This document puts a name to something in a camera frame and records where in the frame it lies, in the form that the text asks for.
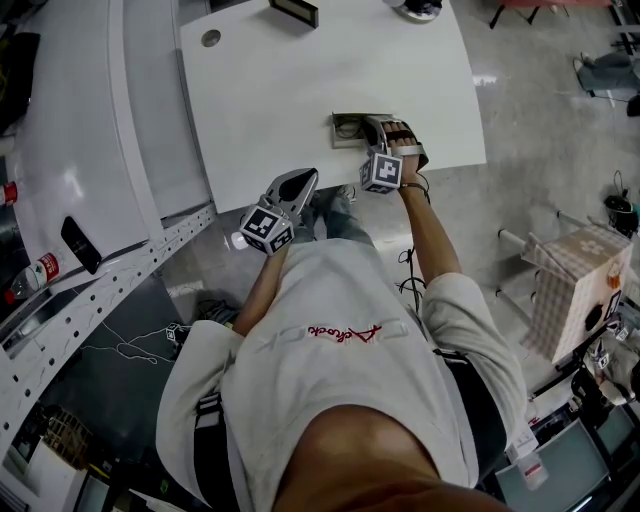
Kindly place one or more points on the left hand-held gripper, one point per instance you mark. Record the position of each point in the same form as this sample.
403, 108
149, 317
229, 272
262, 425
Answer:
265, 230

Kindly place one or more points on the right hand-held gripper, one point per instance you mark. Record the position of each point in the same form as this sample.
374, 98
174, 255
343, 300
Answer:
382, 172

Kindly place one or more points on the grey glasses case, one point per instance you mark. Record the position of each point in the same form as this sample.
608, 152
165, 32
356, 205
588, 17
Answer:
350, 145

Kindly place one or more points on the person's right forearm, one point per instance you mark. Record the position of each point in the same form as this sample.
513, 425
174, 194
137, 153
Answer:
430, 235

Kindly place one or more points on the person's left forearm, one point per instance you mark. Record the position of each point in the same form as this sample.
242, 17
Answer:
260, 295

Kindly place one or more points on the person's right hand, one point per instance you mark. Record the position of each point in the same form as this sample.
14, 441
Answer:
414, 172

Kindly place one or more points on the person's blue jeans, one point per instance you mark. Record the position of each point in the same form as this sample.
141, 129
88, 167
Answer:
345, 225

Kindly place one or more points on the silver desk lamp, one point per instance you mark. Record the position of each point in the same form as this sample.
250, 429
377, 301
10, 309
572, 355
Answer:
417, 15

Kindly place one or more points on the person's white shirt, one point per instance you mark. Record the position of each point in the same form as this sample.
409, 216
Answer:
325, 360

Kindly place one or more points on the white metal shelf rack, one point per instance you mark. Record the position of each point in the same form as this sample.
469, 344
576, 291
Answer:
90, 150

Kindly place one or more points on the black phone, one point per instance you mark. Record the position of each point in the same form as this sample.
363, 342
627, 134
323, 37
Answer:
80, 245

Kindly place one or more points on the black helmet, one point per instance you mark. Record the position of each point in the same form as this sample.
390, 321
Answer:
620, 210

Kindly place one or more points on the table with checked cloth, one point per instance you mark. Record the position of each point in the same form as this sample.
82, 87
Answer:
580, 295

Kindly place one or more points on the clear bottle with red label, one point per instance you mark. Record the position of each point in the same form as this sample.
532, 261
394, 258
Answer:
40, 275

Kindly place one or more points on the person's neck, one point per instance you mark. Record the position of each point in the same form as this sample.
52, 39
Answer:
370, 460

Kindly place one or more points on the small bottle with red cap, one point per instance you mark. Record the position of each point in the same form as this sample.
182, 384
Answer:
7, 194

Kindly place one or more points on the black bag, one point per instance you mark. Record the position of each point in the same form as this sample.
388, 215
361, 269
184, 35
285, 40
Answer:
17, 80

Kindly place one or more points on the wooden crate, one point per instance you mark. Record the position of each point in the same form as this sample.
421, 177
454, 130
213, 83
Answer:
67, 437

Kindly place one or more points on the dark picture frame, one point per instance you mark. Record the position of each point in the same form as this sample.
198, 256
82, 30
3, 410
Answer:
295, 11

